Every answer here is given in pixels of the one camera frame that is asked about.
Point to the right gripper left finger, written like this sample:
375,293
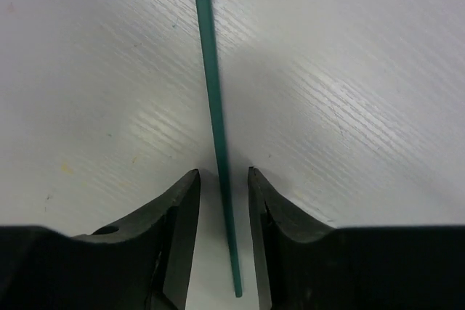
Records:
141,261

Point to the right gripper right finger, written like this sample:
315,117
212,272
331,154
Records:
302,263

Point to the teal chopstick crossing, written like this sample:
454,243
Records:
207,32

